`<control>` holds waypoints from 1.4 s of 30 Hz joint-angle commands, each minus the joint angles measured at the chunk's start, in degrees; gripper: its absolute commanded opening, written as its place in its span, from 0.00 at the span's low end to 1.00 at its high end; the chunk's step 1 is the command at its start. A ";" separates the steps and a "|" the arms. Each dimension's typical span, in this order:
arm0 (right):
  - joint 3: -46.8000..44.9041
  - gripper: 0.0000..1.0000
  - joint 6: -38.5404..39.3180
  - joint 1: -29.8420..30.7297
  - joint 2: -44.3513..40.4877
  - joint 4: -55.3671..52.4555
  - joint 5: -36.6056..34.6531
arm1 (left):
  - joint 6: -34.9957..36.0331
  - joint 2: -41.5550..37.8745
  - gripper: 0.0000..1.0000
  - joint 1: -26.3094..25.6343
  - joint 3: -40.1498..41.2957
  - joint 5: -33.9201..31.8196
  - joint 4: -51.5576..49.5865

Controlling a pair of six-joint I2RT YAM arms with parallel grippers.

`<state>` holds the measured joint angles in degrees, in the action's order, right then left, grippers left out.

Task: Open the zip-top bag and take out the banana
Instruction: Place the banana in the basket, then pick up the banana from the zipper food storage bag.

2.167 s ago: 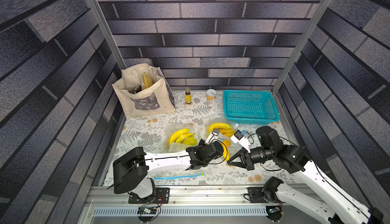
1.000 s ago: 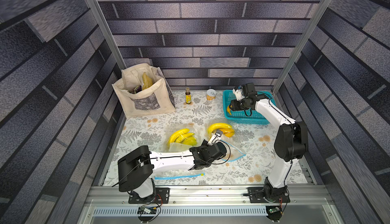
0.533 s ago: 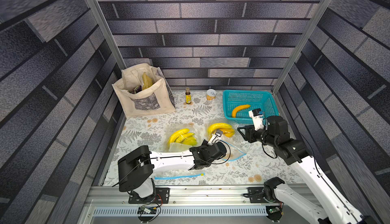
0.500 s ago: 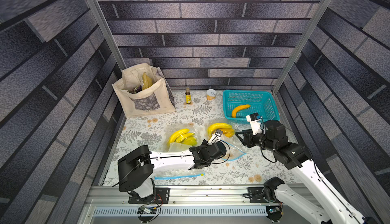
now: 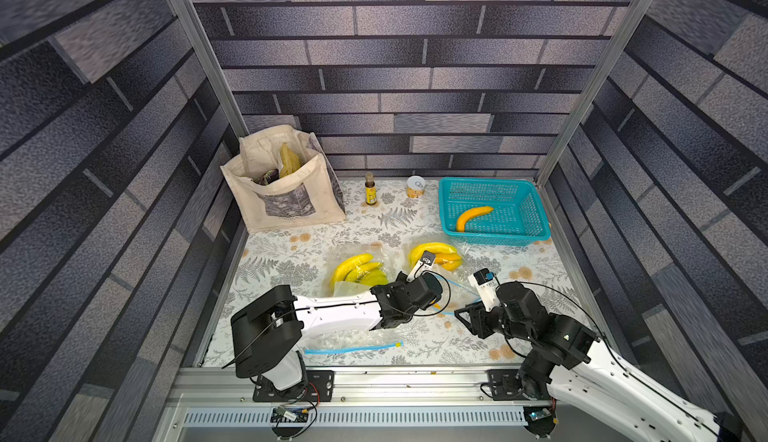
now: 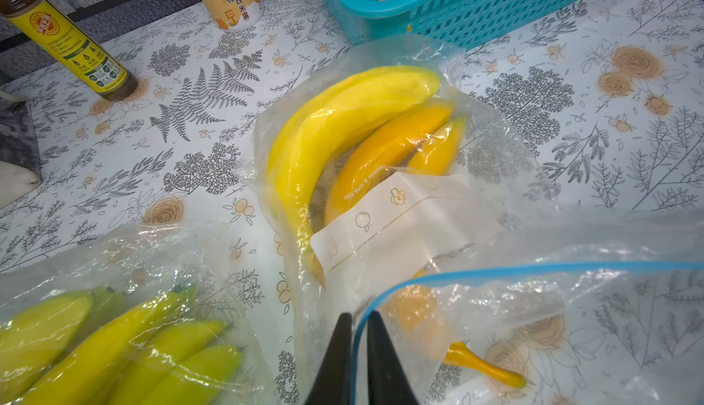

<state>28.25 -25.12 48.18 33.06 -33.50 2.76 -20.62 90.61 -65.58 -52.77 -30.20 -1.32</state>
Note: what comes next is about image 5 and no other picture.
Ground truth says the clear zip-top bag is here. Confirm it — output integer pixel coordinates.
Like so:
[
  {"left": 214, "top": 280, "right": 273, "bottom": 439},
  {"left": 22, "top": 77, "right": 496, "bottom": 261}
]
[
  {"left": 404, "top": 233, "right": 480, "bottom": 315},
  {"left": 299, "top": 242, "right": 403, "bottom": 357}
]

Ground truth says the banana bunch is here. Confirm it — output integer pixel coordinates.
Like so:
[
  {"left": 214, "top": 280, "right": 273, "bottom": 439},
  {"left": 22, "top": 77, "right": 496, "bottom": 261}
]
[
  {"left": 329, "top": 253, "right": 388, "bottom": 291},
  {"left": 409, "top": 242, "right": 463, "bottom": 272}
]

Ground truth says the single orange banana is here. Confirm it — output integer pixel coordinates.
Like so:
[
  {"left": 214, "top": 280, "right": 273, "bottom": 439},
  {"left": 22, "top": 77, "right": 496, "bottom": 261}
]
[{"left": 456, "top": 206, "right": 494, "bottom": 233}]

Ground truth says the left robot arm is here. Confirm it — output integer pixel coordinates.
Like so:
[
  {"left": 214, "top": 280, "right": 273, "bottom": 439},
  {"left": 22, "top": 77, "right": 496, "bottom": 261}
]
[{"left": 225, "top": 271, "right": 450, "bottom": 392}]

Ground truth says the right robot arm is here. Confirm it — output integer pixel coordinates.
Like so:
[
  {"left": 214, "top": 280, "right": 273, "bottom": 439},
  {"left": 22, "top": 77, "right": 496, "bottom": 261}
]
[{"left": 454, "top": 280, "right": 742, "bottom": 441}]

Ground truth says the beige canvas tote bag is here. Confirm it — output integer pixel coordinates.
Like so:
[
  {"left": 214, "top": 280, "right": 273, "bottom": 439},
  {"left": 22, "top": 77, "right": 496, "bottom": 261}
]
[{"left": 221, "top": 125, "right": 346, "bottom": 235}]

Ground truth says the teal plastic basket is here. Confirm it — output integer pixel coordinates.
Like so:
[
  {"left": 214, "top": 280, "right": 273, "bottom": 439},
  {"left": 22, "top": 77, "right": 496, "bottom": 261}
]
[{"left": 438, "top": 177, "right": 550, "bottom": 247}]

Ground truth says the right circuit board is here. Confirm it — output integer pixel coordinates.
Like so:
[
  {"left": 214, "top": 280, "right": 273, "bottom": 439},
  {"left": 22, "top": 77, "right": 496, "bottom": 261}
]
[{"left": 524, "top": 407, "right": 552, "bottom": 422}]

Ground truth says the circuit board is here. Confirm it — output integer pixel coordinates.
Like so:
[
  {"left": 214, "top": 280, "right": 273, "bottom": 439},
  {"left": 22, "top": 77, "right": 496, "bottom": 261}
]
[
  {"left": 524, "top": 407, "right": 552, "bottom": 422},
  {"left": 270, "top": 406, "right": 313, "bottom": 425}
]

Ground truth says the small brown sauce bottle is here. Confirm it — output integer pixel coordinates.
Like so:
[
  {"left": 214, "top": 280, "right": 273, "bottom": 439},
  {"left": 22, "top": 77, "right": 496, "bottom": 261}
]
[{"left": 365, "top": 172, "right": 377, "bottom": 206}]

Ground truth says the small yellow tin can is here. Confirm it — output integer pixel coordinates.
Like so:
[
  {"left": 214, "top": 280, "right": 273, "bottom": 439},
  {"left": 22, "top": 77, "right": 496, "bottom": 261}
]
[{"left": 406, "top": 176, "right": 426, "bottom": 199}]

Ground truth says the left circuit board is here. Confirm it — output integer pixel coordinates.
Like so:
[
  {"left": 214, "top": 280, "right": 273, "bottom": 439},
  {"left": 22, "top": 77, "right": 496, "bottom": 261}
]
[{"left": 270, "top": 406, "right": 313, "bottom": 425}]

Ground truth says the yellow item in tote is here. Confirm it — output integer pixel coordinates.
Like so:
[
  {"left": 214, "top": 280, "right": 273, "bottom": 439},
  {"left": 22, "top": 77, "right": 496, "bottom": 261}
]
[{"left": 279, "top": 143, "right": 302, "bottom": 179}]

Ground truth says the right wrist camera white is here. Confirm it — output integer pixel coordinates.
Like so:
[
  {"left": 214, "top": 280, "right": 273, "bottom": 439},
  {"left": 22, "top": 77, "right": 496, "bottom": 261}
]
[{"left": 468, "top": 269, "right": 500, "bottom": 312}]

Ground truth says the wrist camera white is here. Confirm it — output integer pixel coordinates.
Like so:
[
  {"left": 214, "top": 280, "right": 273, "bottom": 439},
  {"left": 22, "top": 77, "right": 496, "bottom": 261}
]
[
  {"left": 407, "top": 251, "right": 436, "bottom": 281},
  {"left": 468, "top": 269, "right": 500, "bottom": 312}
]

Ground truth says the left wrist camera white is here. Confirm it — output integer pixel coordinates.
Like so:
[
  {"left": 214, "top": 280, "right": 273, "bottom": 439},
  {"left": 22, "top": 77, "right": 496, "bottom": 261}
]
[{"left": 407, "top": 251, "right": 436, "bottom": 281}]

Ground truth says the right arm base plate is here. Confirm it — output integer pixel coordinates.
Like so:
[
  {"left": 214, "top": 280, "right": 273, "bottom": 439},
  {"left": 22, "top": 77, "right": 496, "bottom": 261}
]
[{"left": 480, "top": 369, "right": 526, "bottom": 401}]

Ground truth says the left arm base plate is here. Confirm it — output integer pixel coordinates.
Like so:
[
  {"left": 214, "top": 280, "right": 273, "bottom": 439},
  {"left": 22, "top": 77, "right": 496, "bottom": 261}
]
[{"left": 252, "top": 370, "right": 335, "bottom": 403}]

